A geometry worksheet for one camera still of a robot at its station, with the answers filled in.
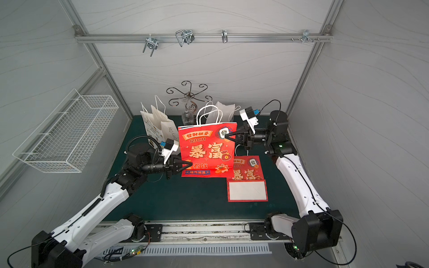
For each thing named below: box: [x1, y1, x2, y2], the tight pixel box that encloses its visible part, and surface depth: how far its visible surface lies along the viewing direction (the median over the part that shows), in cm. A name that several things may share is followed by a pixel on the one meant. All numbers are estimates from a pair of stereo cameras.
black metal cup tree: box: [165, 80, 213, 114], surface depth 90 cm
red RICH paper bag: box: [226, 155, 269, 203], surface depth 88 cm
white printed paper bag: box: [139, 94, 179, 148], surface depth 89 cm
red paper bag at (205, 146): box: [177, 122, 238, 178], surface depth 64 cm
